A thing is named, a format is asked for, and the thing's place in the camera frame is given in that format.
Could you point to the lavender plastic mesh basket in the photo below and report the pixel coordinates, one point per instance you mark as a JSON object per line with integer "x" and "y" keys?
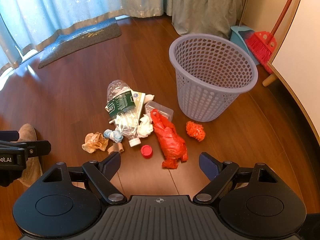
{"x": 215, "y": 100}

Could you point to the red plastic bag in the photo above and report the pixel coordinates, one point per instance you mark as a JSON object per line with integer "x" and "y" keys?
{"x": 170, "y": 140}

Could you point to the sheer light blue star curtain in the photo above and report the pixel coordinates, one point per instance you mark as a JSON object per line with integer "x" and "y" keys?
{"x": 62, "y": 5}

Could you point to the beige paper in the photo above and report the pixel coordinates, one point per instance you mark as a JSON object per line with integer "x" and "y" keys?
{"x": 93, "y": 142}

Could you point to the grey doormat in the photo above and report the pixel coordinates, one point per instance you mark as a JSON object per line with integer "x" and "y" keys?
{"x": 82, "y": 38}

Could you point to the person's beige slipper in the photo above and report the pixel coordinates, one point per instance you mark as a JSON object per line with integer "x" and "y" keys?
{"x": 28, "y": 132}

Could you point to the clear plastic box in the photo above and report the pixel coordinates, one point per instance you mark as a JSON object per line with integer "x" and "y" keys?
{"x": 165, "y": 111}

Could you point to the clear plastic water bottle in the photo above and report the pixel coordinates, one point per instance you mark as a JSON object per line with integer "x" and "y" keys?
{"x": 117, "y": 90}

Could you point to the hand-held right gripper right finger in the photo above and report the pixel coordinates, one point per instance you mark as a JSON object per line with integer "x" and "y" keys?
{"x": 207, "y": 163}

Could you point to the white tissue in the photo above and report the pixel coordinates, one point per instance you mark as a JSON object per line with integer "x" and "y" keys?
{"x": 145, "y": 127}

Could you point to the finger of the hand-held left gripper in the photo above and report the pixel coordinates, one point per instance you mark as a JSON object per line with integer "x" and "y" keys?
{"x": 37, "y": 148}

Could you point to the white and green carton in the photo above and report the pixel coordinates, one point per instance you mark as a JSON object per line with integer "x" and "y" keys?
{"x": 139, "y": 101}

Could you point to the white wooden-edged cabinet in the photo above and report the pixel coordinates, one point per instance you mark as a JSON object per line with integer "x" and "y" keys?
{"x": 300, "y": 55}

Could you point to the grey-green bed skirt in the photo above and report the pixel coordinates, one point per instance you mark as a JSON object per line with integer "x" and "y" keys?
{"x": 205, "y": 7}

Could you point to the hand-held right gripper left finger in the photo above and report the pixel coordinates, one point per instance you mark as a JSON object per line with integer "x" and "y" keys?
{"x": 113, "y": 162}

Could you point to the orange foam fruit net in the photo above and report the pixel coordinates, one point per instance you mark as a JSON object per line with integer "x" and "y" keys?
{"x": 195, "y": 131}

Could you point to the red bottle cap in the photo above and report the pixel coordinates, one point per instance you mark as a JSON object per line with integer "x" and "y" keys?
{"x": 146, "y": 152}

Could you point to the blue white paper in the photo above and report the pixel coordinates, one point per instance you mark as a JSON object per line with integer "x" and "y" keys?
{"x": 113, "y": 135}

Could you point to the white plastic tube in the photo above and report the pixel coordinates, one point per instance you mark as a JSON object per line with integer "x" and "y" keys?
{"x": 150, "y": 97}

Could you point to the red broom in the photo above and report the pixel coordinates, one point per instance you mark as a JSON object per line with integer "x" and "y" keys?
{"x": 260, "y": 47}

